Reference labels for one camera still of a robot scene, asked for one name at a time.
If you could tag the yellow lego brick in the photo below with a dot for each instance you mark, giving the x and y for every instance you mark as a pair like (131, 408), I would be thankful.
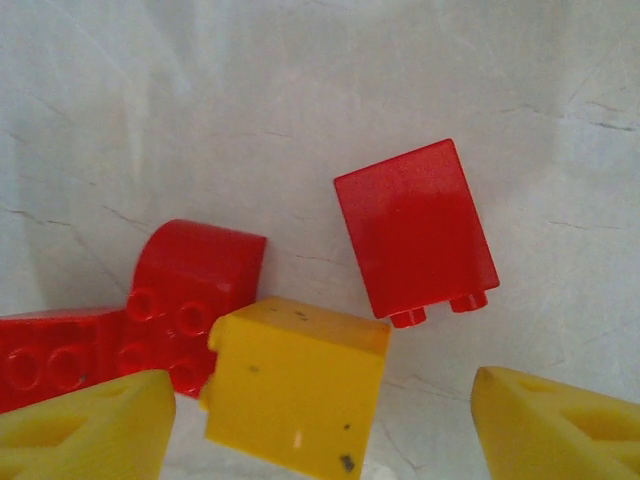
(295, 390)

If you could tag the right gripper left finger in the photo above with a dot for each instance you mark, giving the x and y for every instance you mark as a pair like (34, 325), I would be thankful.
(115, 440)

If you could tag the red curved lego brick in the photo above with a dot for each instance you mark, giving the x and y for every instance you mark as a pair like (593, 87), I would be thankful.
(200, 270)

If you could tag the tall red lego brick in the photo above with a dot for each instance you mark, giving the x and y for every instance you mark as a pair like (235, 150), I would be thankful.
(415, 230)

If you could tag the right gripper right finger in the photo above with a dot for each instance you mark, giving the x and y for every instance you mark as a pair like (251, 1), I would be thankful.
(530, 440)

